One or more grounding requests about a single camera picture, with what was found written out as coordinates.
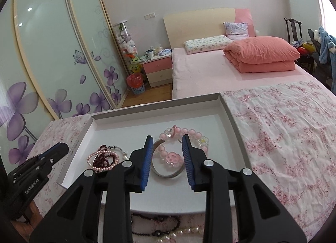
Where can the folded coral quilt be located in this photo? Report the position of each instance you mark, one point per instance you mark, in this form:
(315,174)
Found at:
(262,51)

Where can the clear plush toy display tube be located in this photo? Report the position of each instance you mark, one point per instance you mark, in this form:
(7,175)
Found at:
(127,46)

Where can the glass wardrobe with purple flowers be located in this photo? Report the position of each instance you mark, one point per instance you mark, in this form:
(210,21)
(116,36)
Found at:
(52,61)

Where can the lilac pillow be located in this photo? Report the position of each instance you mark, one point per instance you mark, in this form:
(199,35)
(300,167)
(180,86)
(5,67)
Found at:
(236,30)

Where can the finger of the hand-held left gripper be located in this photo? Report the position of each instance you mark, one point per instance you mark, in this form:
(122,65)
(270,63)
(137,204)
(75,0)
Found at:
(59,151)
(46,152)

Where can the silver cuff bangle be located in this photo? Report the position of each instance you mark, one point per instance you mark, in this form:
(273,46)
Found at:
(165,175)

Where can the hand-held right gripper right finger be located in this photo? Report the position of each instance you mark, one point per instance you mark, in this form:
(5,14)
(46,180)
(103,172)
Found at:
(187,164)

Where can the thin silver hoop bangle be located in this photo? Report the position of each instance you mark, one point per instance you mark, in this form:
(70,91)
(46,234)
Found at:
(119,148)

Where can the colourful plush toy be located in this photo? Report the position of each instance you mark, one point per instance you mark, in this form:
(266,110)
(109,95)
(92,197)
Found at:
(307,48)

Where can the beige and pink headboard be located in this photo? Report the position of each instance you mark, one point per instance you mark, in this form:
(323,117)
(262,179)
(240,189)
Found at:
(199,22)

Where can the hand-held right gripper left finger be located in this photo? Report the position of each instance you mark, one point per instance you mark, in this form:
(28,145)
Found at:
(147,164)

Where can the grey shallow tray box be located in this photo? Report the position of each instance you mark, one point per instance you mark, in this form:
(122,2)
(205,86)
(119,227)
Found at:
(126,124)

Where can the white wall socket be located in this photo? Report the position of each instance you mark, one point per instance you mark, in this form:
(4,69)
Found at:
(149,16)

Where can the blue fleece robe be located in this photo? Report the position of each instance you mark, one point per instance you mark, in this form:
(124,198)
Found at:
(328,48)

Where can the white patterned pillow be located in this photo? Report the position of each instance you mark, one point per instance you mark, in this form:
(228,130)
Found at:
(207,43)

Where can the pink bed mattress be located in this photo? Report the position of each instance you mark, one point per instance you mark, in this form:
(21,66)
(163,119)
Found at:
(199,75)

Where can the pink and beige nightstand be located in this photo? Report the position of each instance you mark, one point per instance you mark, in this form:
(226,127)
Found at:
(157,71)

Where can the dark wooden chair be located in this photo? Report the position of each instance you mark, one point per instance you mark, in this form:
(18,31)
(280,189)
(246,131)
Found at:
(291,29)

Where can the pink floral bedsheet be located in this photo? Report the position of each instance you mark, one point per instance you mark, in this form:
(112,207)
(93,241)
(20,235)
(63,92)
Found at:
(275,140)

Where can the blue bin with red bag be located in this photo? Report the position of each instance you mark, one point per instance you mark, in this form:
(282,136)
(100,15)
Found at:
(136,84)

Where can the white mug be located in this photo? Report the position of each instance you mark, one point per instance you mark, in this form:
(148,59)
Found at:
(150,54)

